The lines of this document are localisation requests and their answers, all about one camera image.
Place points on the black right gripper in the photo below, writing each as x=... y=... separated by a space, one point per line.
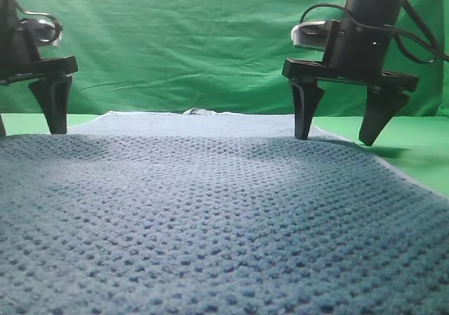
x=352 y=55

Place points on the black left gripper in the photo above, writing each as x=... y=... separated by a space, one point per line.
x=21 y=61

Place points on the blue waffle-weave towel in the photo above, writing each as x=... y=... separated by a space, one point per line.
x=221 y=214

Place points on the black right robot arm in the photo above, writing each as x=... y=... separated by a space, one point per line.
x=376 y=15

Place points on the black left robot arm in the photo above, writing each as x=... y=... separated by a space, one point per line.
x=12 y=12

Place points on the green backdrop cloth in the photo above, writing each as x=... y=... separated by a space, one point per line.
x=173 y=55

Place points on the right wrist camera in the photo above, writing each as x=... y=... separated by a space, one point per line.
x=311 y=35

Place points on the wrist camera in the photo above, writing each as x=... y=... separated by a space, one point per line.
x=311 y=35
x=45 y=33

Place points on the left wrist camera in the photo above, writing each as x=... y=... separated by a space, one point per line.
x=45 y=33

